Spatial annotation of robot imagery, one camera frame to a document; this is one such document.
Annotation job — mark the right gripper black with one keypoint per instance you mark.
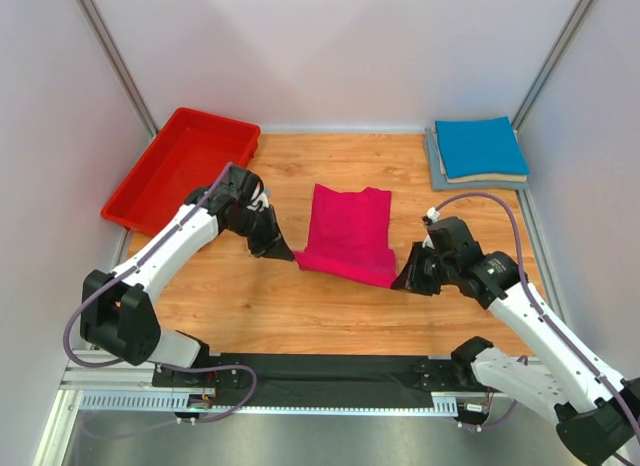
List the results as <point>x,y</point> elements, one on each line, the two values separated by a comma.
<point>425,268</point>

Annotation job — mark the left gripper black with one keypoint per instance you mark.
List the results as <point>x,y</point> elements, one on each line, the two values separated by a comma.
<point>263,231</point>

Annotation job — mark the magenta t shirt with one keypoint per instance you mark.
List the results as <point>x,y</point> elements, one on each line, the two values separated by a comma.
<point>348,236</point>

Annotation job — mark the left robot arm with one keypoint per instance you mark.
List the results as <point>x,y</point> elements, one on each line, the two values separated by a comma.
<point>117,311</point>

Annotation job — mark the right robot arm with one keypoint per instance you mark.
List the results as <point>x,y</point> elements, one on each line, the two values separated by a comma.
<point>593,407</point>

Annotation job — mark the grey folded t shirt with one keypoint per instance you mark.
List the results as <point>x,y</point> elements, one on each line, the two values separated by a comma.
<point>439,181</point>

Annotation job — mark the red plastic bin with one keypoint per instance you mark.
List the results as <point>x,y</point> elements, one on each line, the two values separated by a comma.
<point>189,151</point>

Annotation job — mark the beige folded t shirt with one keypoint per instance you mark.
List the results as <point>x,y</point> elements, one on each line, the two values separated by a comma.
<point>477,160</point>

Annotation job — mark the blue folded t shirt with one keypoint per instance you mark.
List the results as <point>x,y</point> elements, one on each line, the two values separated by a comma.
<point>493,131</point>

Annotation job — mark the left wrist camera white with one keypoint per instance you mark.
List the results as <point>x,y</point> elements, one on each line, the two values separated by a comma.
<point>260,198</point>

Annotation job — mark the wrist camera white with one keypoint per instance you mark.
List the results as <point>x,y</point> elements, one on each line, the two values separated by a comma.
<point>431,216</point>
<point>260,198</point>

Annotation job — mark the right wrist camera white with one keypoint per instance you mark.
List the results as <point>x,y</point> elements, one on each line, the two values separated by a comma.
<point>431,216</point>

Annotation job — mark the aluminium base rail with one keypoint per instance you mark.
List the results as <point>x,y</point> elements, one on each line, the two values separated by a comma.
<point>151,388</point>

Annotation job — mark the left frame post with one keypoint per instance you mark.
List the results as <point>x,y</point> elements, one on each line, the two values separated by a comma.
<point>98,26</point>

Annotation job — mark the frame post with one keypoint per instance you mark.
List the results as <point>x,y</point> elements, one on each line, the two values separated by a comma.
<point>561,45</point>
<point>98,26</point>

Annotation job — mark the right frame post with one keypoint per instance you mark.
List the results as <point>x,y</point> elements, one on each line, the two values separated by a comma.
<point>561,45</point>

